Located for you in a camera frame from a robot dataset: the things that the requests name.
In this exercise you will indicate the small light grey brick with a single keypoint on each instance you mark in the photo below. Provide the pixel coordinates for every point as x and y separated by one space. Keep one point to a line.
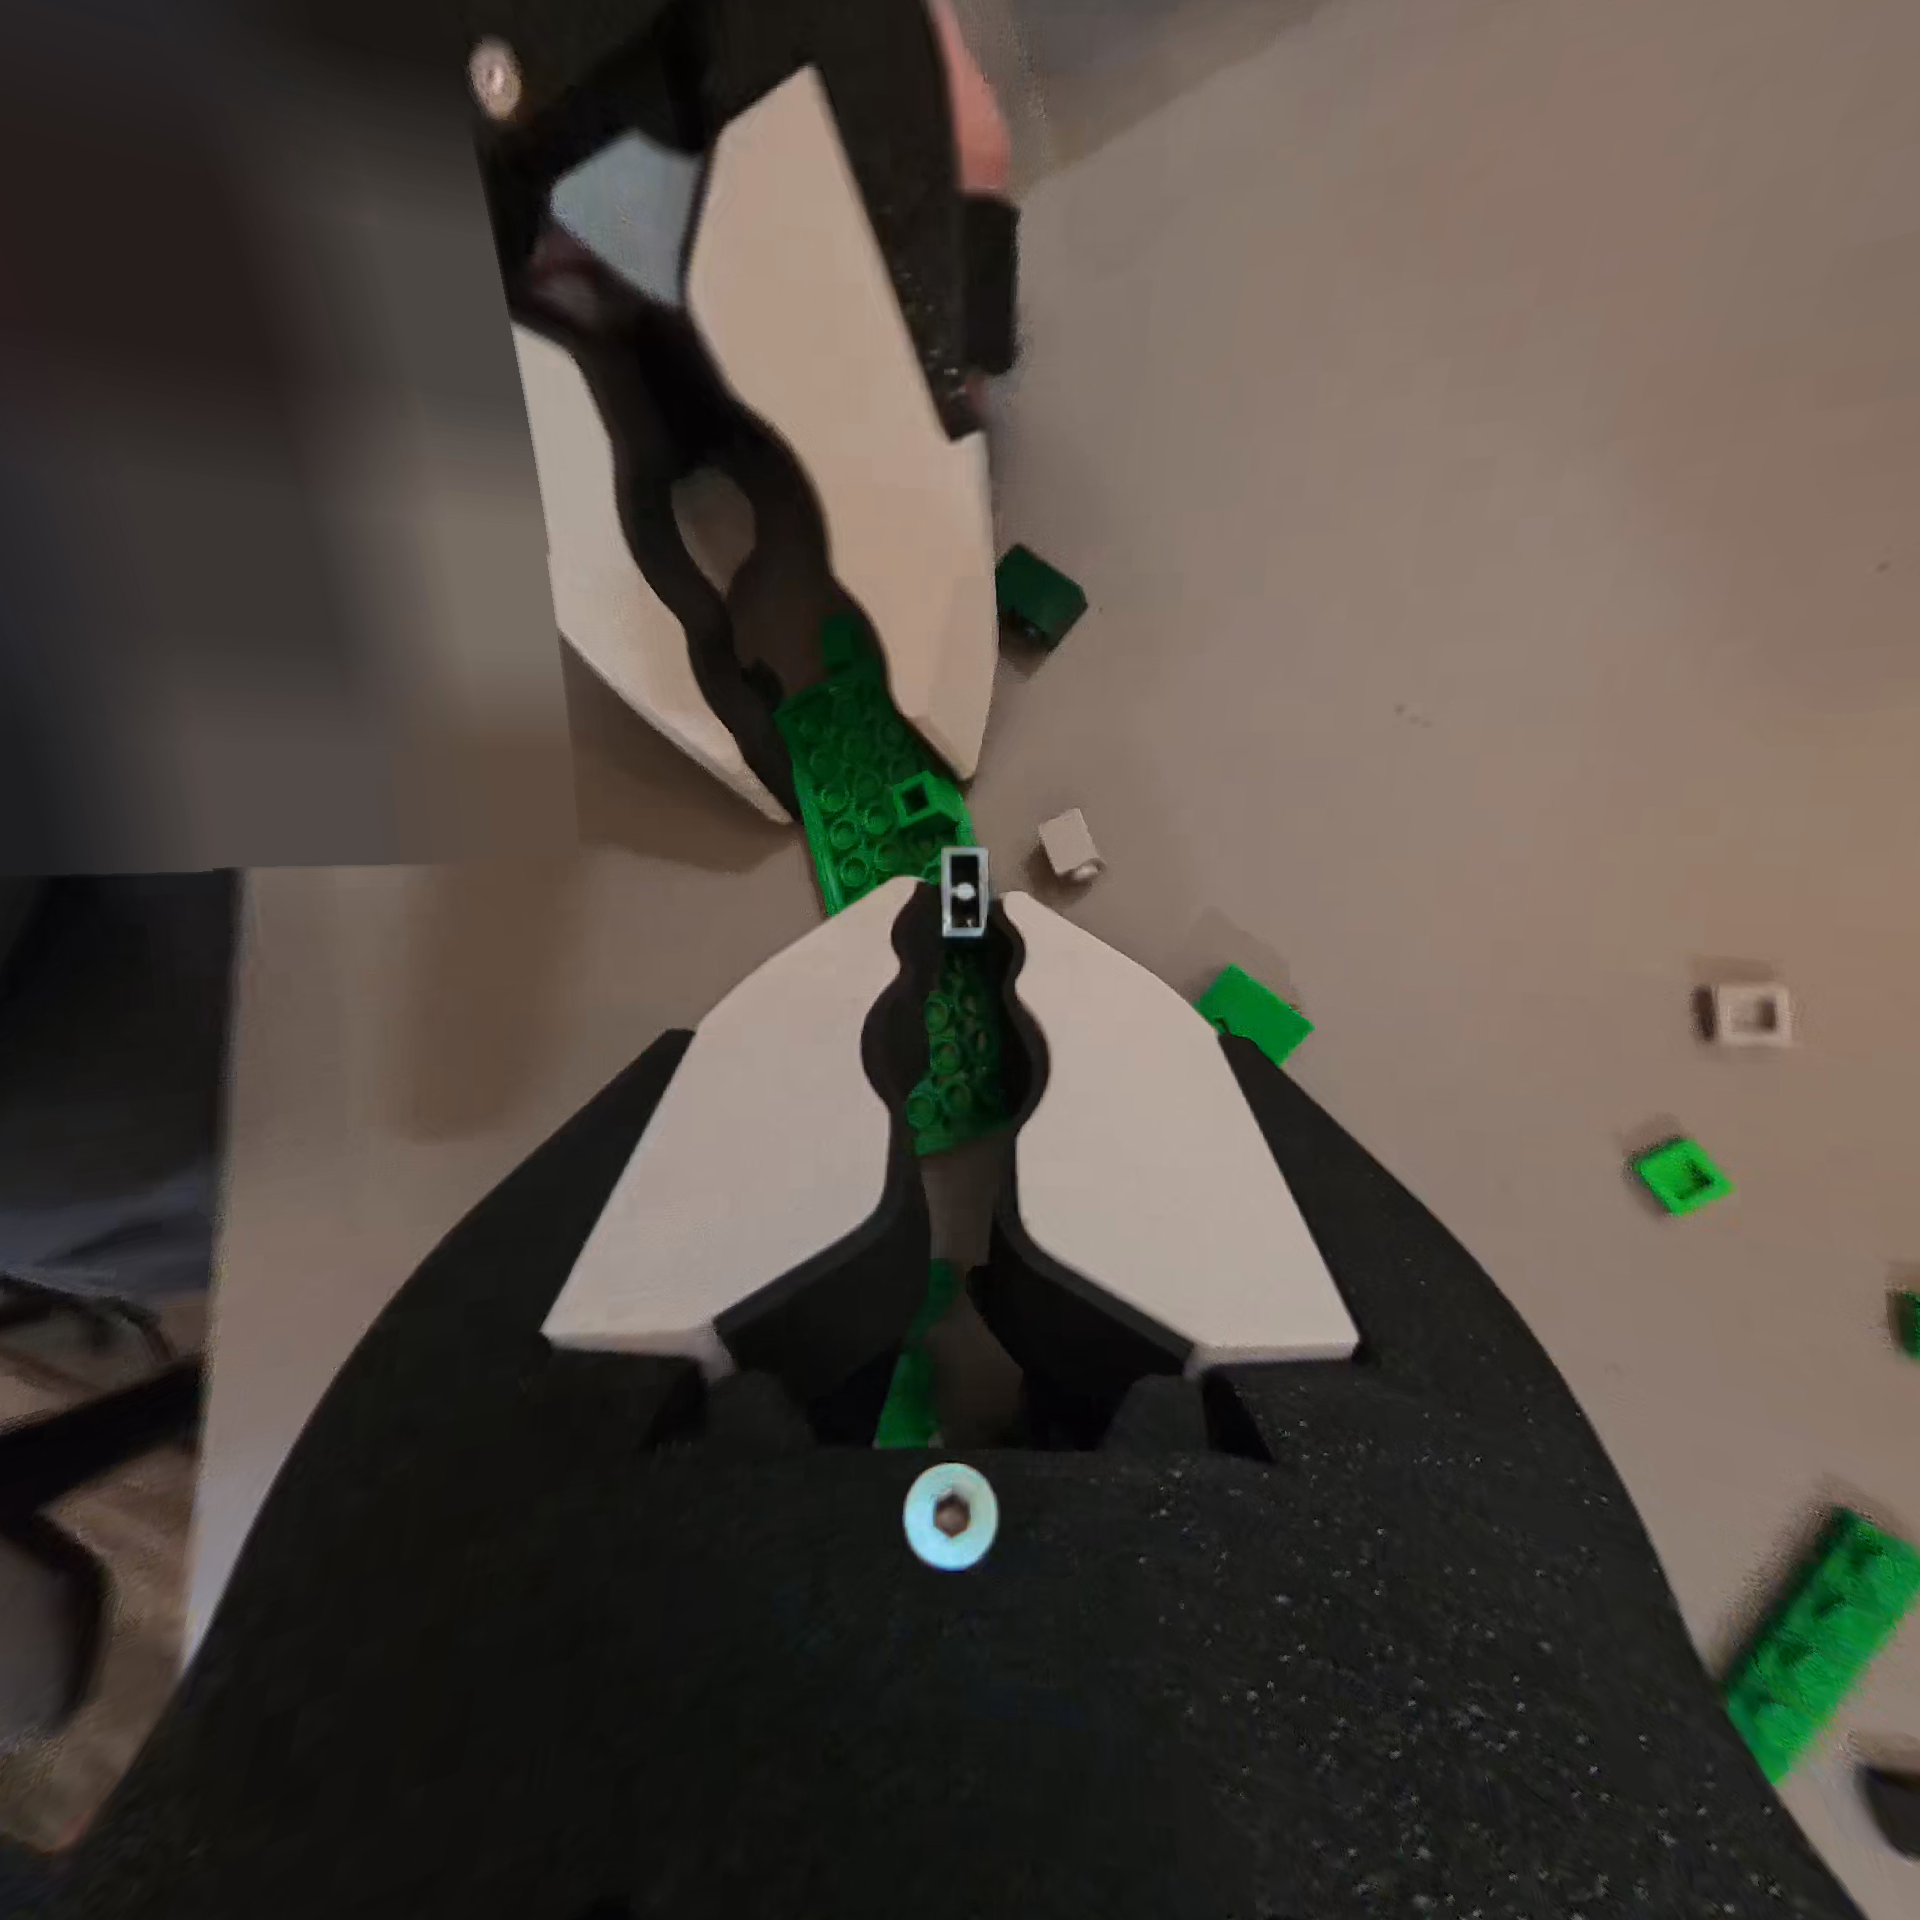
1071 844

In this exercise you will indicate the large green brick plate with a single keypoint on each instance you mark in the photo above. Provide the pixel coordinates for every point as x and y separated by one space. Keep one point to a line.
856 780

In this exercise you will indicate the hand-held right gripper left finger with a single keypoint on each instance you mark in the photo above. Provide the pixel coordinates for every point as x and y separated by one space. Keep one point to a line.
734 1172

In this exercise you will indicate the small grey square tile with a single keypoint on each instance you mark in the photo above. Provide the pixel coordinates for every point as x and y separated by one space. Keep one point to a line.
1748 1015

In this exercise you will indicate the grey desk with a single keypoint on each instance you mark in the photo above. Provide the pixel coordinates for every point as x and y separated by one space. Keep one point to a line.
1425 524

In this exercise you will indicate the black chair base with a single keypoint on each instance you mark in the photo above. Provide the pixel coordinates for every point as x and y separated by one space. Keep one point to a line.
120 1425

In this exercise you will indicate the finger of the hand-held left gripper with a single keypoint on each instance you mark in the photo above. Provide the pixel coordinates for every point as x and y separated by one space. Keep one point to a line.
840 331
599 571

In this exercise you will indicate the long narrow green plate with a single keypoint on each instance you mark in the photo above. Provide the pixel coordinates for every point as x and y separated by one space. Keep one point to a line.
1823 1643

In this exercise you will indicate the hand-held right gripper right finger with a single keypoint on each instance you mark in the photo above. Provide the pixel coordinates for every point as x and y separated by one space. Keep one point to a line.
1170 1185

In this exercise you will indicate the small green square tile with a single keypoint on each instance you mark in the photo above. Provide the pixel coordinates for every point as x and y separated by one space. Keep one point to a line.
1681 1176
1910 1325

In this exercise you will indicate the dark green brick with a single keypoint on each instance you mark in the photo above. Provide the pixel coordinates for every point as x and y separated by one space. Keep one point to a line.
1041 596

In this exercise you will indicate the grey narrow brick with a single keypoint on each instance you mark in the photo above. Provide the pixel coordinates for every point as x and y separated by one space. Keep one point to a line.
965 893

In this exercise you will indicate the person's left hand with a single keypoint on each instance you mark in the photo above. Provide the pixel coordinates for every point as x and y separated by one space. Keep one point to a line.
972 120

